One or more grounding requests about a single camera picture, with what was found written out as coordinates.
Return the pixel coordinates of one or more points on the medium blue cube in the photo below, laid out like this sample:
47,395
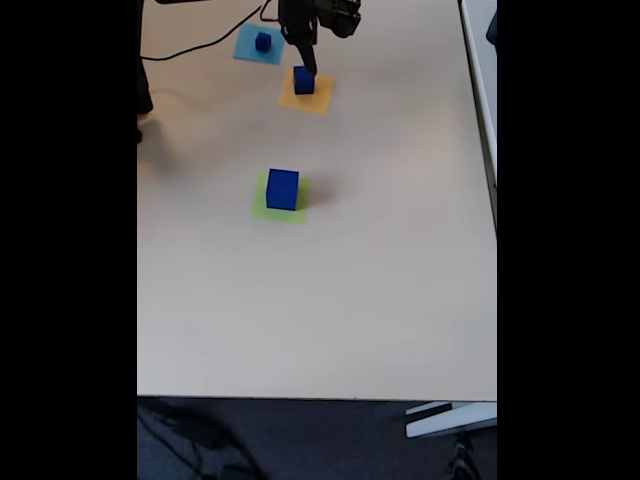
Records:
302,84

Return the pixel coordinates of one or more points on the small blue cube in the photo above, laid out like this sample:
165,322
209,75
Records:
263,45

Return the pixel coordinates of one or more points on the large blue cube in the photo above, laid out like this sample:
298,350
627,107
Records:
282,192

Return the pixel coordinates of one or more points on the orange paper square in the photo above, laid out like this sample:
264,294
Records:
320,102

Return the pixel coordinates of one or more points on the blue paper square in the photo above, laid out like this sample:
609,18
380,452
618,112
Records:
245,47

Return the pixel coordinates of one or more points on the green paper square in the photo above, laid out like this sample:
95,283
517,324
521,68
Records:
280,216

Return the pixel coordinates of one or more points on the white adjacent table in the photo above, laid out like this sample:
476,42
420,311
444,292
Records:
482,85

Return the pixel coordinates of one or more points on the dark blue object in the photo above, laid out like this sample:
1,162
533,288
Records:
493,27

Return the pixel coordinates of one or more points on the white table foot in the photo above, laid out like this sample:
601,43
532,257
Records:
450,422

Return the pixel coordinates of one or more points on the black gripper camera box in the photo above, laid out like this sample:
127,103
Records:
342,17

